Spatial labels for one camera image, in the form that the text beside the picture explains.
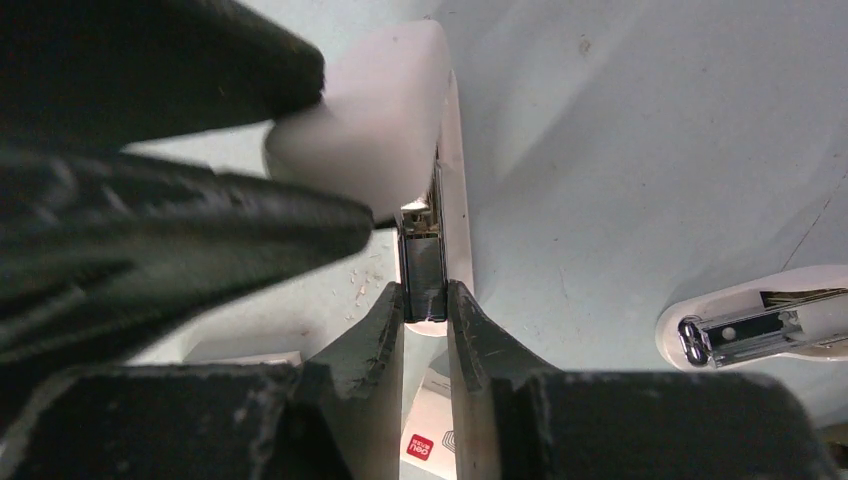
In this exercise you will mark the white stapler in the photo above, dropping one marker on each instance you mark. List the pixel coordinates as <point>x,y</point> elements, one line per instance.
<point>387,133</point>

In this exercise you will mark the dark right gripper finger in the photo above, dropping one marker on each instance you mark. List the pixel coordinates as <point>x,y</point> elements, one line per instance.
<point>101,255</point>
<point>105,74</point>

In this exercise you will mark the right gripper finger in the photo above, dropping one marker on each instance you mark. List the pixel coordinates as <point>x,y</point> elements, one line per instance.
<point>517,416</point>
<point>335,416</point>

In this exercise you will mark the white staple box sleeve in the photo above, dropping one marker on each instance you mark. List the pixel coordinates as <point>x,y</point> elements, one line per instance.
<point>428,437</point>

